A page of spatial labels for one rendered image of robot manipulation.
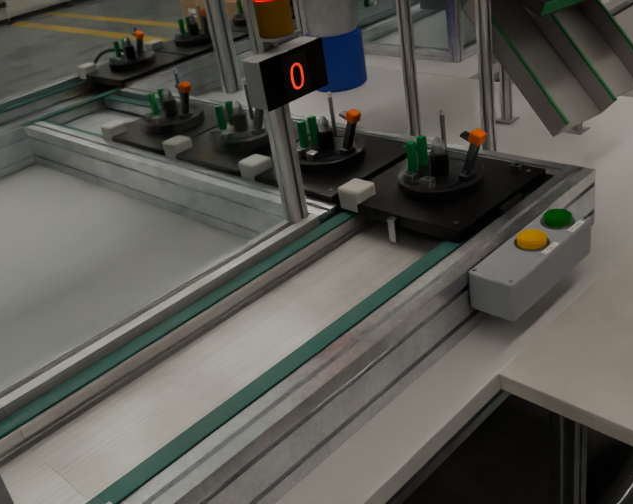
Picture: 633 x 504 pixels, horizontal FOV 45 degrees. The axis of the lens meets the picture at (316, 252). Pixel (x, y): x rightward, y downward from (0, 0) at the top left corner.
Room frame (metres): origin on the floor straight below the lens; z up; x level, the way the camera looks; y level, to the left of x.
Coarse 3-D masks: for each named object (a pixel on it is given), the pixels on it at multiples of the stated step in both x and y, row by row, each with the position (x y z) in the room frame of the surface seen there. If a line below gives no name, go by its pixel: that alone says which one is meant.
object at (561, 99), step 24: (504, 0) 1.40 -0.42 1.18; (504, 24) 1.36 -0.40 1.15; (528, 24) 1.37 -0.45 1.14; (552, 24) 1.35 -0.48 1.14; (504, 48) 1.28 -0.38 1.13; (528, 48) 1.33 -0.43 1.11; (552, 48) 1.34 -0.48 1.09; (576, 48) 1.30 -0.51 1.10; (528, 72) 1.24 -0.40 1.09; (552, 72) 1.30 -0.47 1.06; (576, 72) 1.30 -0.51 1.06; (528, 96) 1.24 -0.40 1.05; (552, 96) 1.26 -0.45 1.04; (576, 96) 1.27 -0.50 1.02; (600, 96) 1.26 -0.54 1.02; (552, 120) 1.19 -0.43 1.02; (576, 120) 1.23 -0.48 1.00
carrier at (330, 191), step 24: (312, 120) 1.35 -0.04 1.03; (312, 144) 1.35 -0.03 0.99; (336, 144) 1.33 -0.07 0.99; (360, 144) 1.31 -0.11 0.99; (384, 144) 1.34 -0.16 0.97; (312, 168) 1.26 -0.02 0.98; (336, 168) 1.25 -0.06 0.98; (360, 168) 1.25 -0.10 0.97; (384, 168) 1.24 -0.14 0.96; (312, 192) 1.18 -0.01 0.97; (336, 192) 1.16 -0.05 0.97
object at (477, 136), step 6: (462, 132) 1.09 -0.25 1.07; (468, 132) 1.09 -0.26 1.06; (474, 132) 1.07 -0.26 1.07; (480, 132) 1.07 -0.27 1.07; (468, 138) 1.07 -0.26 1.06; (474, 138) 1.06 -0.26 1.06; (480, 138) 1.06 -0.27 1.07; (474, 144) 1.06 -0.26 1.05; (480, 144) 1.06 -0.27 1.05; (468, 150) 1.07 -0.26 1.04; (474, 150) 1.07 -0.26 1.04; (468, 156) 1.08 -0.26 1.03; (474, 156) 1.07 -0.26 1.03; (468, 162) 1.08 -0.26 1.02; (474, 162) 1.08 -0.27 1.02; (468, 168) 1.08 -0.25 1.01; (468, 174) 1.08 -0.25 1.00
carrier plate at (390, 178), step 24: (504, 168) 1.14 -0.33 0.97; (528, 168) 1.13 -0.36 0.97; (384, 192) 1.13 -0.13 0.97; (480, 192) 1.07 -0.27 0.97; (504, 192) 1.06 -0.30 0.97; (384, 216) 1.06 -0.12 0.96; (408, 216) 1.03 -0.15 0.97; (432, 216) 1.02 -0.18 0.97; (456, 216) 1.01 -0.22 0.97; (480, 216) 0.99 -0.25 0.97; (456, 240) 0.96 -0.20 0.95
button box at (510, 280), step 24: (576, 216) 0.96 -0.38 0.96; (552, 240) 0.91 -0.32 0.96; (576, 240) 0.92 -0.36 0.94; (480, 264) 0.88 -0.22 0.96; (504, 264) 0.87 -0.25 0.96; (528, 264) 0.86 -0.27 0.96; (552, 264) 0.88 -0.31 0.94; (576, 264) 0.92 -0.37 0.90; (480, 288) 0.85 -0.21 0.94; (504, 288) 0.82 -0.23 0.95; (528, 288) 0.84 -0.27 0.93; (504, 312) 0.82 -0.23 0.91
